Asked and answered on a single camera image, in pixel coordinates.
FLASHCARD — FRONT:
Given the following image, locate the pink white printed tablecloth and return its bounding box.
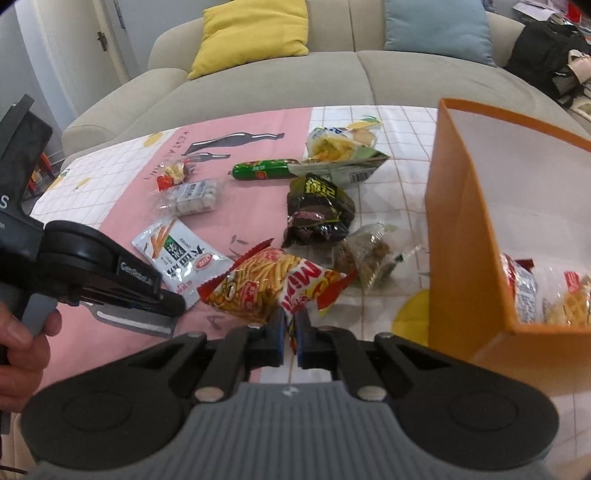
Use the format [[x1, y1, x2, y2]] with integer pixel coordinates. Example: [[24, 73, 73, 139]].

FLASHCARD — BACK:
[[18, 105, 591, 407]]

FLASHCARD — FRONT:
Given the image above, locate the beige sofa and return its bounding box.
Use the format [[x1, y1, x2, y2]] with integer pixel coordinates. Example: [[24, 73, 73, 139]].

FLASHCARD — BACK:
[[61, 0, 591, 160]]

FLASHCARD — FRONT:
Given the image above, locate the yellow waffle snack packet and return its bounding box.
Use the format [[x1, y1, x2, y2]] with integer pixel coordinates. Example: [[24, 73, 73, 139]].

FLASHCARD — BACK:
[[545, 270, 591, 329]]

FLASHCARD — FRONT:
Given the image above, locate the white stick snack packet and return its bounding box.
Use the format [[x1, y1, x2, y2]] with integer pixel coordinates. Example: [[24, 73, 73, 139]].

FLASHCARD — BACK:
[[131, 219, 235, 296]]

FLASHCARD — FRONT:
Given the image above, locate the red yellow fries snack packet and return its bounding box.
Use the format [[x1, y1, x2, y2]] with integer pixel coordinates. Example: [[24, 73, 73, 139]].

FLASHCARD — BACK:
[[198, 247, 358, 329]]

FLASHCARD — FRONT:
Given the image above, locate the person's left hand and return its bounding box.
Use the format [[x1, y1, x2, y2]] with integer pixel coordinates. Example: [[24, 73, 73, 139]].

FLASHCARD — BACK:
[[0, 300, 63, 408]]

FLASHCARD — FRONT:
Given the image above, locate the black yellow snack packet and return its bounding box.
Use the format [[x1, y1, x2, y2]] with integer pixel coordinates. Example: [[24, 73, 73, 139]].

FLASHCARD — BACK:
[[283, 173, 356, 248]]

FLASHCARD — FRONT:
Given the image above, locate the green sausage stick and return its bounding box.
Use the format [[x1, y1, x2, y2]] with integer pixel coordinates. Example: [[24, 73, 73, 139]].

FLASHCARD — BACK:
[[229, 158, 305, 182]]

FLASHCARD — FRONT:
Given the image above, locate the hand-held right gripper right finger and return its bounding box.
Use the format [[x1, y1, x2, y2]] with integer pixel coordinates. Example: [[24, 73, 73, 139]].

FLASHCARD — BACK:
[[294, 309, 462, 401]]

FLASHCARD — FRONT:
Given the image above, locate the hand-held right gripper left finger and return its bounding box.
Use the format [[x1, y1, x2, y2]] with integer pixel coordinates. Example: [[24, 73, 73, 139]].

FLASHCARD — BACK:
[[122, 308, 289, 401]]

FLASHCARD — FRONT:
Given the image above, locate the clear packet of white candies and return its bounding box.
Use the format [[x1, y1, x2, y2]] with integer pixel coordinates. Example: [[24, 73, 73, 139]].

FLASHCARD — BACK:
[[148, 178, 227, 217]]

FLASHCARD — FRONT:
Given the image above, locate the yellow cushion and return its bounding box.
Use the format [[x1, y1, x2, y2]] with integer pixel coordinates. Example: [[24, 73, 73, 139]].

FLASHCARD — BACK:
[[187, 0, 310, 80]]

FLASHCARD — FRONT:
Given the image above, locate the red white snack packet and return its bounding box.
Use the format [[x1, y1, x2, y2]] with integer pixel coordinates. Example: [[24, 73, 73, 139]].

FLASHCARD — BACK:
[[501, 253, 539, 324]]

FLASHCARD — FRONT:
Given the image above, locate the orange cardboard box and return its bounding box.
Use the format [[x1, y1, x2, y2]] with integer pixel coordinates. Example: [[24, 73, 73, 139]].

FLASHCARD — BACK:
[[425, 98, 591, 398]]

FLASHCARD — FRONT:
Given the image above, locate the small clear red candy packet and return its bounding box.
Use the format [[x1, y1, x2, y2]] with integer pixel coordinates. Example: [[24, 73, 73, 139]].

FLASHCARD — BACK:
[[157, 159, 191, 191]]

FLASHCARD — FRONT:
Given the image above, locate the yellow green chips packet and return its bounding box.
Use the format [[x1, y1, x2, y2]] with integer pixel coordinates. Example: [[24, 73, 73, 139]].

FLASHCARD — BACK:
[[288, 117, 391, 188]]

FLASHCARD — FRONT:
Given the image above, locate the black bag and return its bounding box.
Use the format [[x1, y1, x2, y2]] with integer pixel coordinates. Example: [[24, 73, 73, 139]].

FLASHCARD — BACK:
[[505, 18, 591, 100]]

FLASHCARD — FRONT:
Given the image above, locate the light blue cushion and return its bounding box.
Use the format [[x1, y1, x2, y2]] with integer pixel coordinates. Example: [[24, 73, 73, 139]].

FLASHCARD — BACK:
[[384, 0, 497, 68]]

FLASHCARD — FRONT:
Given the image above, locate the clear packet of brown nuts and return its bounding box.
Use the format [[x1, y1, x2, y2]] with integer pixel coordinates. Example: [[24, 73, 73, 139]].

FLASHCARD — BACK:
[[332, 222, 422, 289]]

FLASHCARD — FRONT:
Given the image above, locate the red rack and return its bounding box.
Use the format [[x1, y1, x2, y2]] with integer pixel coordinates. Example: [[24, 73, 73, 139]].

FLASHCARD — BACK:
[[28, 154, 63, 192]]

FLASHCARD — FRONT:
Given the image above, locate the white door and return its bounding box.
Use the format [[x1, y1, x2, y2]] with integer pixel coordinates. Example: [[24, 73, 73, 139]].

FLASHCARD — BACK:
[[16, 0, 139, 121]]

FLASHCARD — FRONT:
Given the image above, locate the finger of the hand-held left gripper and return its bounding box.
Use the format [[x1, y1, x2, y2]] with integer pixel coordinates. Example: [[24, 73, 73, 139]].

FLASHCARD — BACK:
[[84, 305, 179, 340], [74, 282, 187, 319]]

